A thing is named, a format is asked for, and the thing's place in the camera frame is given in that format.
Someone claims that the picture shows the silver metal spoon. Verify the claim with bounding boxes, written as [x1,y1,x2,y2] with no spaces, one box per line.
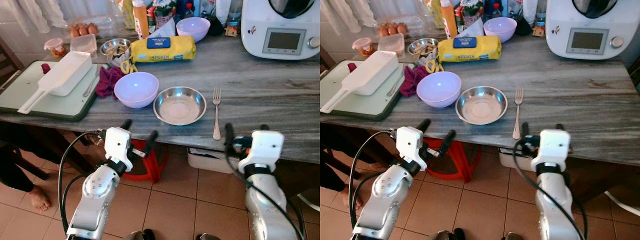
[386,75,405,98]
[82,75,98,98]

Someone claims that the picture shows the silver metal fork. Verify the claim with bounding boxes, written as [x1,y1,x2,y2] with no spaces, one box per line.
[212,88,222,141]
[512,87,524,140]

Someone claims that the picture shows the red plastic stool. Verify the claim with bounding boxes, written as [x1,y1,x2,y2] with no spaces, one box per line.
[425,137,482,183]
[122,139,168,185]

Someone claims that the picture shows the white storage box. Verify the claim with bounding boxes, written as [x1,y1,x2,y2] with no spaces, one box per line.
[498,147,536,171]
[187,147,246,174]

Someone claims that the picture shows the lilac plastic bowl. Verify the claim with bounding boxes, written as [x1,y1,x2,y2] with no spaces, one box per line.
[114,71,160,109]
[483,17,518,43]
[416,71,462,109]
[176,17,211,43]

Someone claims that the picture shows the stainless steel plate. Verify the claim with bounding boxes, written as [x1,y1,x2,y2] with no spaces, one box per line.
[455,86,509,126]
[153,86,207,126]

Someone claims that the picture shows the purple crumpled cloth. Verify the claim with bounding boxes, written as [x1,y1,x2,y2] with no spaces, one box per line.
[95,65,126,99]
[399,65,428,98]

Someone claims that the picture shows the pale green cutting board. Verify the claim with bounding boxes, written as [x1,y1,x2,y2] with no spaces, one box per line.
[0,60,103,122]
[320,60,416,122]

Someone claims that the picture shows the small stainless steel bowl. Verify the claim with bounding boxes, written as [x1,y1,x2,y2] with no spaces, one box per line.
[99,38,132,58]
[407,38,440,57]

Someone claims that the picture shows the person's leg with bare foot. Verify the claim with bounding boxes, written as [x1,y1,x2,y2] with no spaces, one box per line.
[320,150,363,211]
[0,142,52,213]

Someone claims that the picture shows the yellow kitchen cloth package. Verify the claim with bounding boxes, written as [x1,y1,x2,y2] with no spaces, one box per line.
[131,35,197,64]
[437,35,502,63]

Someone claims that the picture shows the clear plastic food container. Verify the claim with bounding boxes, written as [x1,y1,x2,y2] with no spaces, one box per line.
[377,33,405,56]
[70,33,98,57]

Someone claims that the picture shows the dark wooden chair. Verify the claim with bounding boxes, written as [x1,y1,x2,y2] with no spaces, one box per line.
[0,37,23,88]
[320,45,337,72]

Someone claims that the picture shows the clear plastic egg carton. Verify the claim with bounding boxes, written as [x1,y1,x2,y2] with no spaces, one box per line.
[375,16,432,38]
[67,16,125,39]

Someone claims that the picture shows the small jar with pink lid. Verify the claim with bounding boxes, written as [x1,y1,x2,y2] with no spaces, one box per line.
[44,38,67,58]
[352,37,375,57]

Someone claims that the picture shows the black pouch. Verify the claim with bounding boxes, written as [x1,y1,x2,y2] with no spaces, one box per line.
[209,17,225,37]
[515,17,533,37]

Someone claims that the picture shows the orange sauce bottle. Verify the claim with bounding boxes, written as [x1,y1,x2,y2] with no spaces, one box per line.
[132,0,150,40]
[440,0,458,39]

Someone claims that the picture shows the white kitchen cooking machine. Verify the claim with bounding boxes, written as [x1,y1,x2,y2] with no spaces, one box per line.
[545,0,640,61]
[241,0,321,61]

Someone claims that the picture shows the clear plastic bottle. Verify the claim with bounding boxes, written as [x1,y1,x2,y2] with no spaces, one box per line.
[534,0,548,28]
[227,0,243,28]

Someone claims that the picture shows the colourful snack bag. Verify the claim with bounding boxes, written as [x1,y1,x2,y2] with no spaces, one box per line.
[460,0,485,27]
[152,0,177,28]

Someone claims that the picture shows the white curtain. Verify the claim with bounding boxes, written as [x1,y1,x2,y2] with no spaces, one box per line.
[15,0,116,28]
[345,0,426,26]

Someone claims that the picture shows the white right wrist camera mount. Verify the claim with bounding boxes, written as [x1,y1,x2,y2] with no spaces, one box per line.
[531,129,572,172]
[238,130,285,175]

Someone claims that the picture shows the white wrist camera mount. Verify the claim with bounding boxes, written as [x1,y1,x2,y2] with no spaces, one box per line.
[103,127,133,172]
[396,126,426,171]
[238,130,285,175]
[531,129,572,172]

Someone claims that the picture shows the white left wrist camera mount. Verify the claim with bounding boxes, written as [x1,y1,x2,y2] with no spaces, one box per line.
[396,126,426,171]
[103,127,133,172]

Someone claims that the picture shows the white plastic container with handle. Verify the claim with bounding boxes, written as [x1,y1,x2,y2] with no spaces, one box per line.
[17,51,93,115]
[320,50,399,114]

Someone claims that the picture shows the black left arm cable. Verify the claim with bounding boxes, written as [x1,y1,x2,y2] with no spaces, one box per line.
[348,131,397,230]
[58,131,106,234]

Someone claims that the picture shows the white floor cable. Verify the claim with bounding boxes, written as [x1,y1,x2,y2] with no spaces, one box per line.
[604,190,640,217]
[297,192,321,212]

